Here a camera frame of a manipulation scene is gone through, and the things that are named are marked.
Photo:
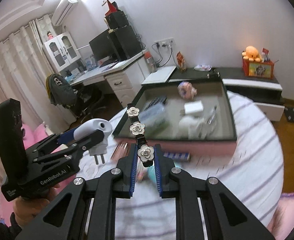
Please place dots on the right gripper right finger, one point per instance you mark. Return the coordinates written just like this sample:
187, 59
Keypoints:
205, 209

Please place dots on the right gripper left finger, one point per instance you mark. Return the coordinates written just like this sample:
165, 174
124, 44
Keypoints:
86, 208

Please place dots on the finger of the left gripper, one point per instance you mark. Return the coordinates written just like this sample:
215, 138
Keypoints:
73, 152
53, 143

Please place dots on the white plug night light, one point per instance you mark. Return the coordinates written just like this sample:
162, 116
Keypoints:
92, 136

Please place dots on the black hair clip white flowers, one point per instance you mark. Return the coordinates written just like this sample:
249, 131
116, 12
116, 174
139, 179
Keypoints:
144, 152

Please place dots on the person's left hand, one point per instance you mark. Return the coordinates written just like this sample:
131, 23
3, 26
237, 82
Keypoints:
26, 210

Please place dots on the pink pillow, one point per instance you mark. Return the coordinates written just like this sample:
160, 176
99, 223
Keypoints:
32, 137

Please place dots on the rose gold metal can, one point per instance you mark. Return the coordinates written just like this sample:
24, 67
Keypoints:
121, 151

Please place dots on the white striped bed sheet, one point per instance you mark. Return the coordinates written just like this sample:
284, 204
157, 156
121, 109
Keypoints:
254, 174

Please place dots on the black office chair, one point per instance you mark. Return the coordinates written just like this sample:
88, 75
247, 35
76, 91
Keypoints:
83, 101

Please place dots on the blue rectangular carton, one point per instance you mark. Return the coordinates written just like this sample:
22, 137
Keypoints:
177, 156

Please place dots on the teal lidded plastic box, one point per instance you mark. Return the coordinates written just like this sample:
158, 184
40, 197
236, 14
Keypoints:
151, 174

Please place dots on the beige curtain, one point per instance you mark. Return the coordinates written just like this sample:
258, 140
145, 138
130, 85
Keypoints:
24, 68

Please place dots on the clear blue storage case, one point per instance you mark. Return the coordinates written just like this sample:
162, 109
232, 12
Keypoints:
154, 115

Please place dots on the white computer desk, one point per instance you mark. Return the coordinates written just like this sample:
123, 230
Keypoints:
124, 78

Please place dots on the white glass door cabinet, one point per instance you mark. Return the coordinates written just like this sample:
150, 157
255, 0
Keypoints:
61, 51

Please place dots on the white plush toy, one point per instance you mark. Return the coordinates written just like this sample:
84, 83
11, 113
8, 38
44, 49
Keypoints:
194, 128

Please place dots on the pink storage box green rim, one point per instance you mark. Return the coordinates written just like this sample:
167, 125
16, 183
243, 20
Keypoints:
211, 101

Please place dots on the black computer monitor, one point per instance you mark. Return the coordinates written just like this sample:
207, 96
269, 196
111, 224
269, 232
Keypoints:
102, 48

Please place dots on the plastic bottle red cap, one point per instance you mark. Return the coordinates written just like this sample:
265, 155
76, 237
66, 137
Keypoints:
150, 61

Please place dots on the black speaker on tower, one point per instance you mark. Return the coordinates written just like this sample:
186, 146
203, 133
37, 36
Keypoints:
117, 20

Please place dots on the orange snack bag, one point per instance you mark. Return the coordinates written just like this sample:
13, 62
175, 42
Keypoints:
181, 62

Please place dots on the black cylinder flashlight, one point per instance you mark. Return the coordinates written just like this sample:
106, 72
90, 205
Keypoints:
213, 75

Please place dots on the white air conditioner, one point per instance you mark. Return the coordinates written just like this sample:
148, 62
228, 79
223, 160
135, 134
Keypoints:
62, 11

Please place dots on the white plastic packet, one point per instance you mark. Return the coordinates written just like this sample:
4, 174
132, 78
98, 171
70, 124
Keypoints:
203, 68

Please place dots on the red printed storage box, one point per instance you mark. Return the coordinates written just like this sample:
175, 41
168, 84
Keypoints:
258, 69

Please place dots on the orange octopus plush toy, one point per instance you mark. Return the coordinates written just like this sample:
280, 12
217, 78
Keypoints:
251, 54

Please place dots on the white wall power strip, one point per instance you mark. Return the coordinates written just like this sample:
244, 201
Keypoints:
165, 42

